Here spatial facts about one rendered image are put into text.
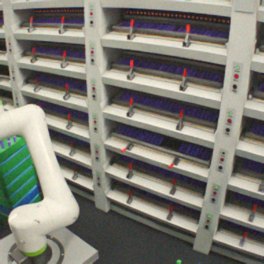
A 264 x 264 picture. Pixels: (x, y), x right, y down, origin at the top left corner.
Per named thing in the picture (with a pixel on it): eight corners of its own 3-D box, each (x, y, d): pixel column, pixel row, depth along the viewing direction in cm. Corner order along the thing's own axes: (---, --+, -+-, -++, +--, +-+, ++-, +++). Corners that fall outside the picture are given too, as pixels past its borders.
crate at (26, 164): (4, 188, 151) (1, 177, 147) (-19, 178, 157) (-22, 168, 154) (35, 161, 176) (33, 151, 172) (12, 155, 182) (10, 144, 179)
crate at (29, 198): (14, 218, 162) (10, 208, 158) (-8, 207, 169) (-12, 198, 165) (40, 190, 187) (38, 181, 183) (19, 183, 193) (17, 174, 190)
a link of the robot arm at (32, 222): (58, 247, 108) (50, 213, 100) (23, 261, 100) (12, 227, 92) (46, 229, 118) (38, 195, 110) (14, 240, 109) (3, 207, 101)
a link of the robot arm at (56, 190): (88, 218, 109) (43, 96, 116) (51, 234, 100) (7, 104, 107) (78, 219, 120) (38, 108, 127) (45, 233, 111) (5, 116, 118)
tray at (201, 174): (207, 183, 133) (208, 171, 127) (104, 148, 161) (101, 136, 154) (221, 153, 145) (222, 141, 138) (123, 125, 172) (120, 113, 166)
